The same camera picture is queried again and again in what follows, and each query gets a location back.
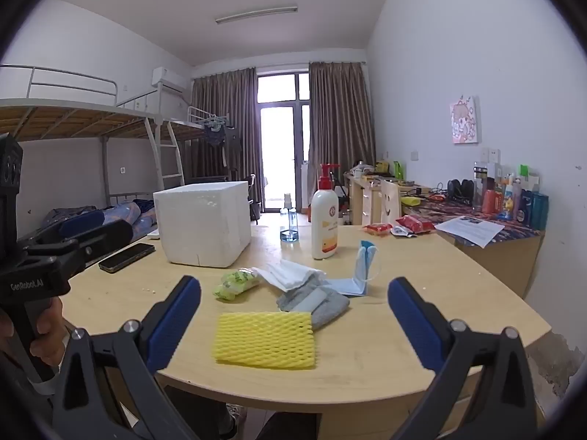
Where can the row of toiletry bottles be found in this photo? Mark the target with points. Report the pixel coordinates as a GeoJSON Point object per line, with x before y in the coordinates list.
{"type": "Point", "coordinates": [518, 201]}

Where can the red snack packet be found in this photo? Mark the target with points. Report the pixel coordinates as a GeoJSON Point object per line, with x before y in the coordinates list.
{"type": "Point", "coordinates": [416, 223]}
{"type": "Point", "coordinates": [377, 228]}

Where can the person's left forearm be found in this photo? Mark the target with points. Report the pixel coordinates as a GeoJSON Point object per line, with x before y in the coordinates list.
{"type": "Point", "coordinates": [20, 403]}

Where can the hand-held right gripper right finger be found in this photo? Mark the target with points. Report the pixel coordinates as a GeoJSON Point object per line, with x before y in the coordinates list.
{"type": "Point", "coordinates": [415, 325]}

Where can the glass balcony door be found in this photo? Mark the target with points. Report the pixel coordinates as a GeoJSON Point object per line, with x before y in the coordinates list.
{"type": "Point", "coordinates": [283, 146]}

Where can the grey cloth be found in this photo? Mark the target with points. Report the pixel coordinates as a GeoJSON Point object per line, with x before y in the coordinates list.
{"type": "Point", "coordinates": [328, 309]}

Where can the green white plastic packet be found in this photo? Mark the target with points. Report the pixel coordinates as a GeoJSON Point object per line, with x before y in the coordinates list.
{"type": "Point", "coordinates": [234, 284]}

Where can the wooden chair with smiley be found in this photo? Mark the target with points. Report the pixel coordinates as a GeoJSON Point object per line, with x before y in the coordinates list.
{"type": "Point", "coordinates": [387, 204]}

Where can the person's left hand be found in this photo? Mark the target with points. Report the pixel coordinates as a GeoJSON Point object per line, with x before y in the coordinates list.
{"type": "Point", "coordinates": [52, 334]}

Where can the white foam box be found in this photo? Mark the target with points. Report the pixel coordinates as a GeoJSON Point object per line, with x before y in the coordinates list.
{"type": "Point", "coordinates": [202, 224]}

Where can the brown curtain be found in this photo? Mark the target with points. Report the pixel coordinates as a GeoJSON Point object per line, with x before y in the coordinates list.
{"type": "Point", "coordinates": [224, 114]}
{"type": "Point", "coordinates": [339, 119]}

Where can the green bag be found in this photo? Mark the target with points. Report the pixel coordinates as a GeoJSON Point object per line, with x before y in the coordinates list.
{"type": "Point", "coordinates": [399, 170]}

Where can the black headphones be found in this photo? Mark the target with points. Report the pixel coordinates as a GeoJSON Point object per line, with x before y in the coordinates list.
{"type": "Point", "coordinates": [461, 189]}

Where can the white air conditioner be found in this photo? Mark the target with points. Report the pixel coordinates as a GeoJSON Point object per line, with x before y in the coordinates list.
{"type": "Point", "coordinates": [168, 78]}

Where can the white tissue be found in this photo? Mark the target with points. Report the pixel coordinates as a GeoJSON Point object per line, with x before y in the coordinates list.
{"type": "Point", "coordinates": [289, 275]}

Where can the wooden desk with drawers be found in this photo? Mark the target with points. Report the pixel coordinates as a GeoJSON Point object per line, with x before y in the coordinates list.
{"type": "Point", "coordinates": [357, 197]}

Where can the white wall switch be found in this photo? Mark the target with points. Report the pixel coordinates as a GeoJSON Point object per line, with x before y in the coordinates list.
{"type": "Point", "coordinates": [489, 155]}

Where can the black folding chair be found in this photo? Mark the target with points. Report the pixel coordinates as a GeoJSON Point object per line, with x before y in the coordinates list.
{"type": "Point", "coordinates": [253, 197]}

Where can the desk with patterned cover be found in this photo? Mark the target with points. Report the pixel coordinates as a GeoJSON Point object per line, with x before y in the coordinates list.
{"type": "Point", "coordinates": [500, 256]}

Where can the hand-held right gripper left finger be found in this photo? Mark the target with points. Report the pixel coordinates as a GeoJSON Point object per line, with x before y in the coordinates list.
{"type": "Point", "coordinates": [176, 325]}

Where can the ceiling tube light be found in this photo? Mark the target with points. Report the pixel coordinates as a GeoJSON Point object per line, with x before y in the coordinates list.
{"type": "Point", "coordinates": [257, 14]}

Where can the metal bunk bed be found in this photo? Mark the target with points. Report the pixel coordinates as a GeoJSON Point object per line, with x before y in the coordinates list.
{"type": "Point", "coordinates": [69, 117]}
{"type": "Point", "coordinates": [202, 121]}

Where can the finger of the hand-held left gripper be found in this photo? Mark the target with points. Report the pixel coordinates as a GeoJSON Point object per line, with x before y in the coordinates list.
{"type": "Point", "coordinates": [75, 226]}
{"type": "Point", "coordinates": [110, 234]}

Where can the pink wall poster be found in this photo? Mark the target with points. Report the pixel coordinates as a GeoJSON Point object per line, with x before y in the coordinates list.
{"type": "Point", "coordinates": [463, 120]}

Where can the printed paper sheet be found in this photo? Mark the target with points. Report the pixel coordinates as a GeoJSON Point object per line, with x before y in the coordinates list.
{"type": "Point", "coordinates": [470, 230]}

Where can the small white packet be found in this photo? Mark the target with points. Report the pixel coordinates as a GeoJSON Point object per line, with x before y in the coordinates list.
{"type": "Point", "coordinates": [403, 233]}

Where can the hanging dark clothes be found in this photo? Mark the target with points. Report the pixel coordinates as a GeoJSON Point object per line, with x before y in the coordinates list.
{"type": "Point", "coordinates": [220, 140]}

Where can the yellow foam net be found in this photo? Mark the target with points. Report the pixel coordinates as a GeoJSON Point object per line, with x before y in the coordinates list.
{"type": "Point", "coordinates": [266, 339]}

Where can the white lotion pump bottle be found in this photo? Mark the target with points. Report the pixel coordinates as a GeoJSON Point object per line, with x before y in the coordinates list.
{"type": "Point", "coordinates": [324, 224]}

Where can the clear spray bottle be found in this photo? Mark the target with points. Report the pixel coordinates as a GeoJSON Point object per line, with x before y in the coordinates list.
{"type": "Point", "coordinates": [289, 229]}

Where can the blue face mask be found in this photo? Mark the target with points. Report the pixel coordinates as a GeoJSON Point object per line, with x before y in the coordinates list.
{"type": "Point", "coordinates": [353, 286]}

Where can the black smartphone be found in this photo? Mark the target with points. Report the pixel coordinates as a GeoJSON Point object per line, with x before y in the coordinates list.
{"type": "Point", "coordinates": [128, 255]}

